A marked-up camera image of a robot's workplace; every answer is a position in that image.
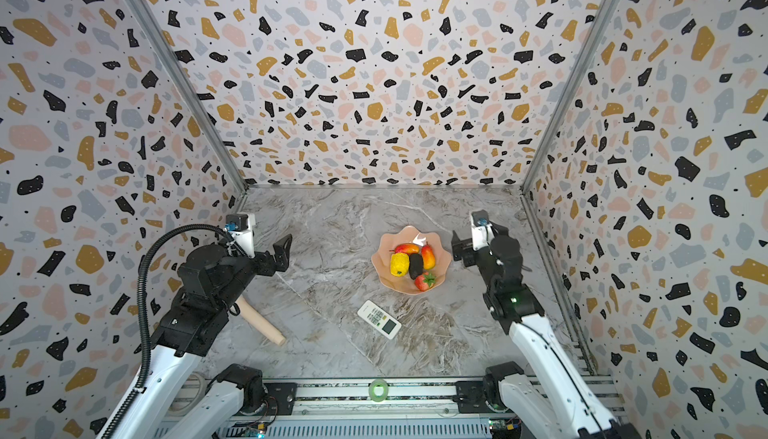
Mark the orange red fake fruit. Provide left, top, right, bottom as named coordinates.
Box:
left=421, top=245, right=436, bottom=270

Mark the red fake strawberry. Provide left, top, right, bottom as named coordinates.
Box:
left=414, top=273, right=436, bottom=292

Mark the yellow fake lemon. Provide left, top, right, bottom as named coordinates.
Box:
left=390, top=252, right=410, bottom=277

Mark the red yellow fake mango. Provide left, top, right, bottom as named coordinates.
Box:
left=394, top=243, right=421, bottom=255

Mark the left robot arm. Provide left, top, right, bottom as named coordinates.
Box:
left=99, top=214, right=293, bottom=438

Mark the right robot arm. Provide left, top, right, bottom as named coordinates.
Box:
left=451, top=224, right=639, bottom=438

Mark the dark fake avocado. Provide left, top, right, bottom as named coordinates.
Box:
left=408, top=253, right=425, bottom=280

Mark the pink fruit bowl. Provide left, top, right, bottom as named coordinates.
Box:
left=371, top=226, right=451, bottom=295

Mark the wooden rolling pin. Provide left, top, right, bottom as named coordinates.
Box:
left=235, top=295, right=286, bottom=346

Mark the white remote control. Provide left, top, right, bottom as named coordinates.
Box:
left=357, top=300, right=402, bottom=340

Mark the green tape roll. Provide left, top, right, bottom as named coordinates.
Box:
left=368, top=378, right=389, bottom=403

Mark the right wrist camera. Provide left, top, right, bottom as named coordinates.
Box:
left=470, top=210, right=494, bottom=251

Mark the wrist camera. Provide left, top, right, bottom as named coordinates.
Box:
left=470, top=210, right=494, bottom=251
left=225, top=213, right=256, bottom=258

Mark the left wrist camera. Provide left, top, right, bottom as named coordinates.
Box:
left=225, top=213, right=256, bottom=258

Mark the black corrugated cable conduit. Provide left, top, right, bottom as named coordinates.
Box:
left=95, top=224, right=232, bottom=439

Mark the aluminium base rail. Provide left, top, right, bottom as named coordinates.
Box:
left=149, top=375, right=631, bottom=439

